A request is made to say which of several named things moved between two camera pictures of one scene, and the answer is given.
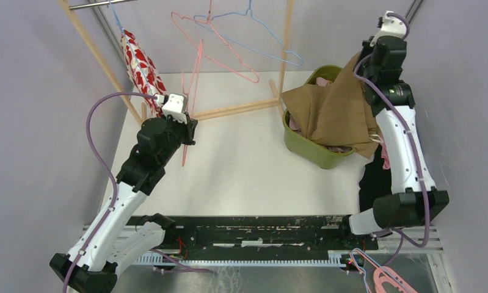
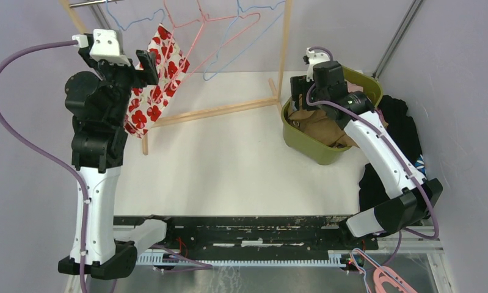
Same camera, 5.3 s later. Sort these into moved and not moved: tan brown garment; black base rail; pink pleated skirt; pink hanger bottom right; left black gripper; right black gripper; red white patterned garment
Moved: right black gripper; left black gripper; red white patterned garment; tan brown garment; pink pleated skirt
Not moved: black base rail; pink hanger bottom right
